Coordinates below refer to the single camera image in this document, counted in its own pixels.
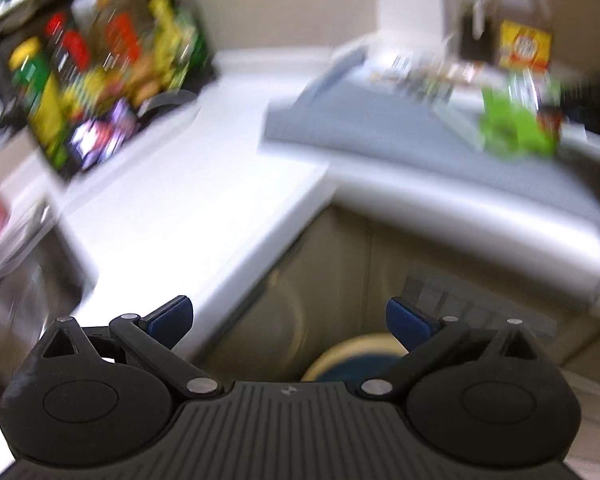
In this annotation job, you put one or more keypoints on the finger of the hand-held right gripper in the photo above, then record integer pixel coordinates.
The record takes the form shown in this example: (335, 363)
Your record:
(572, 92)

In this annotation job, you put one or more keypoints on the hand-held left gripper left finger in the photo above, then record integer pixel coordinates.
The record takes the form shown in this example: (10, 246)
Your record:
(172, 317)

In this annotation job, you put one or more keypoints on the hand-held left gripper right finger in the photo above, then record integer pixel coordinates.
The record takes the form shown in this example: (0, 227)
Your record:
(407, 322)

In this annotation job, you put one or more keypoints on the round cream and blue bowl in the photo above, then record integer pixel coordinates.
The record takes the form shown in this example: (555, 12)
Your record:
(350, 345)

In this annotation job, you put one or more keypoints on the green and red wrapper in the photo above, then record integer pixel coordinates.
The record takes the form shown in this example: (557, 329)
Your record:
(510, 125)

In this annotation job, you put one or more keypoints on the yellow-label cooking wine jug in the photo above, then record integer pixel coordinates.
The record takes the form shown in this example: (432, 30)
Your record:
(525, 45)

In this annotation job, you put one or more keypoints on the dark oil dispenser bottle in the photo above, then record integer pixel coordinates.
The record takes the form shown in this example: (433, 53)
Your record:
(477, 35)

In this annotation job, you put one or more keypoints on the stainless steel sink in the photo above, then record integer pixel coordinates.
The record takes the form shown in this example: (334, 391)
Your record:
(25, 300)

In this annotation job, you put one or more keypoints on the grey counter mat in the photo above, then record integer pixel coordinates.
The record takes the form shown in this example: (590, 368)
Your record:
(405, 135)

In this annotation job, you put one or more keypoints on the black smartphone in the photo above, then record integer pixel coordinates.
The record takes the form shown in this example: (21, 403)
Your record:
(100, 137)

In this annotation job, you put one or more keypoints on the green yellow-capped bottle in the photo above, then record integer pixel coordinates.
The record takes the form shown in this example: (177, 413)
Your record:
(37, 90)

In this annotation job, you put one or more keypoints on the green snack bag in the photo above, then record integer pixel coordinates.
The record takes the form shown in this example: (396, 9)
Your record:
(190, 45)

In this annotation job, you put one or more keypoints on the orange-capped amber bottle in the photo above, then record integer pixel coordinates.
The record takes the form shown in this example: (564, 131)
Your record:
(122, 35)

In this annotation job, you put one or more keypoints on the red-capped oil bottle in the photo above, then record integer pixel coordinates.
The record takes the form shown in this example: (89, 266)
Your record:
(72, 47)

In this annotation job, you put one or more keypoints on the yellow snack bag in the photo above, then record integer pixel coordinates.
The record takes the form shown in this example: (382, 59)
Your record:
(162, 25)

